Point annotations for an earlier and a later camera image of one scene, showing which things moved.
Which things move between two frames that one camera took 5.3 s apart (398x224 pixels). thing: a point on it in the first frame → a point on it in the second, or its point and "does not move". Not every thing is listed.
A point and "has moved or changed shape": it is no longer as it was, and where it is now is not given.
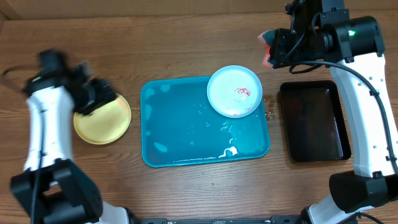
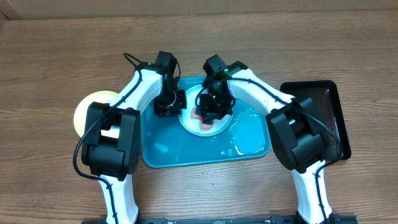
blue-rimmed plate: x=234 y=91 has moved or changed shape
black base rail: x=272 y=219 does not move
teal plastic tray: x=180 y=125 does not move
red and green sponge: x=266 y=37 → x=204 y=126
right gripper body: x=286 y=54 → x=221 y=107
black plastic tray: x=314 y=121 does not move
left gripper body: x=90 y=100 → x=171 y=103
